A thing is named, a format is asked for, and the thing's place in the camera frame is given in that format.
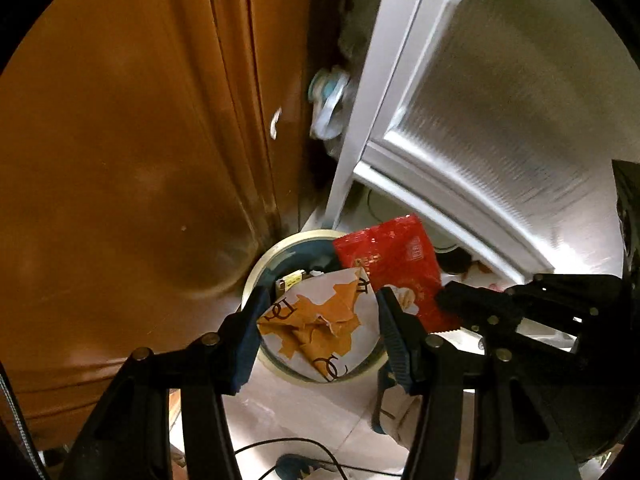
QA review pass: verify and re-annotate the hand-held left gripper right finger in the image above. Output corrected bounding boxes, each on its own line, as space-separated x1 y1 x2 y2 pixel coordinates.
377 287 576 480

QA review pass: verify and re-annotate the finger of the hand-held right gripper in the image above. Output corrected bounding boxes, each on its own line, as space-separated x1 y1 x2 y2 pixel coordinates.
436 281 526 333
505 274 623 321

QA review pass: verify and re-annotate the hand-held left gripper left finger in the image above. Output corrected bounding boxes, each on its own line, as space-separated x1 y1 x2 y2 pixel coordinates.
60 286 273 480

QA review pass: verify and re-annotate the orange white wrapper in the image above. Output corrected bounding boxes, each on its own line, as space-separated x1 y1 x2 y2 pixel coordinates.
256 267 383 383

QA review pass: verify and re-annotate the red snack packet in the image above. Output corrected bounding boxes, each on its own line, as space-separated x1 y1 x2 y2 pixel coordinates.
332 214 463 333

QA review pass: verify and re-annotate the black bin with beige rim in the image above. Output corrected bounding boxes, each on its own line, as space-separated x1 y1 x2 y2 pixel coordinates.
242 229 388 386

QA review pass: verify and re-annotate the white marble-top cabinet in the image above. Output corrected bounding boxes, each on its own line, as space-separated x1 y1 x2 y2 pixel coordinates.
327 0 626 281

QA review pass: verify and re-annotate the brown wooden cabinet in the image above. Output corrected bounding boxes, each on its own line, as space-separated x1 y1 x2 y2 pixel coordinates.
0 0 341 441

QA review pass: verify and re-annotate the clear plastic bag under counter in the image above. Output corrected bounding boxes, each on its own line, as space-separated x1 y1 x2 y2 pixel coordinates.
307 65 351 143

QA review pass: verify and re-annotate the thin black floor cable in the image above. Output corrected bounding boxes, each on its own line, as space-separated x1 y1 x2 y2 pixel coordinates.
235 437 351 480

